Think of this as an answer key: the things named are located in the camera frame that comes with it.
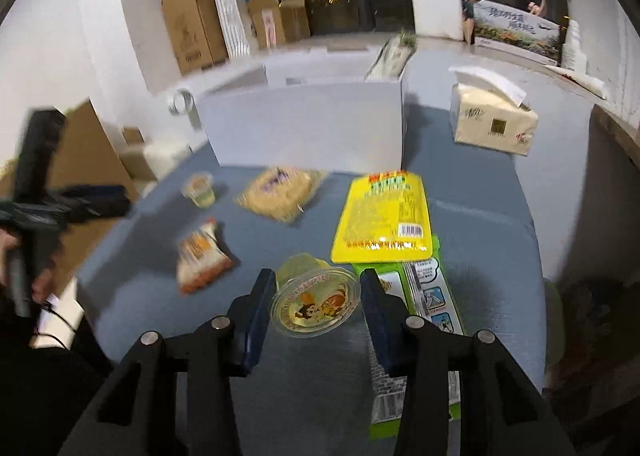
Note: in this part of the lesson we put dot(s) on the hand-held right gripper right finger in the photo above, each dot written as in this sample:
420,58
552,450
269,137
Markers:
380,331

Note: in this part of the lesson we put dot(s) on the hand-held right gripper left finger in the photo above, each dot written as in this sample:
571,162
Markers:
255,331

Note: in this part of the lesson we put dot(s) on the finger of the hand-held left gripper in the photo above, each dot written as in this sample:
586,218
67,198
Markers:
107,211
95,192

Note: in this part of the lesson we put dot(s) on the large yellow-lid jelly cup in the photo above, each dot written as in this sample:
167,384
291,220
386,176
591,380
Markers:
315,303

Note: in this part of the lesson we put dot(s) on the green white snack packet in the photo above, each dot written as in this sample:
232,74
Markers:
430,286

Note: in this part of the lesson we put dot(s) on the white orange snack packet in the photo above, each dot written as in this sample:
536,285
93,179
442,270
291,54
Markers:
202,258

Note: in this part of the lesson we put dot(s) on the small jelly cup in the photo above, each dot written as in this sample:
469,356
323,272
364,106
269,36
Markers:
200,191

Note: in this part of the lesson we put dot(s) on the yellow snack packet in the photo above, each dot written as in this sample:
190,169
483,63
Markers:
382,221

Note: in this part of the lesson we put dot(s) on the clear yellow noodle packet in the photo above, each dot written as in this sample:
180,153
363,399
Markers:
280,193

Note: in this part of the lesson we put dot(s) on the person's left hand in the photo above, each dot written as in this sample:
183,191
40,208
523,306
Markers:
42,286

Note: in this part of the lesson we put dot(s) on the cream cushion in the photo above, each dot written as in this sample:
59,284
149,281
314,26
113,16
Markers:
167,158

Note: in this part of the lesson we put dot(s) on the pale green stool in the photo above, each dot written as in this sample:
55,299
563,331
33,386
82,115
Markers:
554,321

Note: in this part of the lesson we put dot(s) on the large brown cardboard box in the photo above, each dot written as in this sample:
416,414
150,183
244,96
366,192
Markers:
192,28

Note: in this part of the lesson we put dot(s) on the white dotted paper bag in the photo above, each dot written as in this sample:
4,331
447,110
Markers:
230,15

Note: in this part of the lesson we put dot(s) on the cream tissue pack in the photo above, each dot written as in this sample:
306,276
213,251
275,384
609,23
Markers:
492,120

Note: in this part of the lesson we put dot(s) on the small brown cardboard box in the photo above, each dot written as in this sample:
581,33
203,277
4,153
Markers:
282,20

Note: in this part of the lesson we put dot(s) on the wooden shelf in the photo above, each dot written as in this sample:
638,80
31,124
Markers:
620,130

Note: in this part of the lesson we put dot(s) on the rolled white paper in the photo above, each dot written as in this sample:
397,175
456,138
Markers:
580,80

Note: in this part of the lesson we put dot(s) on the white foam box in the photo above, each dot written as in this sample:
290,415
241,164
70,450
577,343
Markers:
437,13

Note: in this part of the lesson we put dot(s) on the long printed landscape carton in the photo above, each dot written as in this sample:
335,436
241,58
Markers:
517,33

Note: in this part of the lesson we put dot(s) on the white plastic bottle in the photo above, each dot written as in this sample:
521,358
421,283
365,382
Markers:
572,43

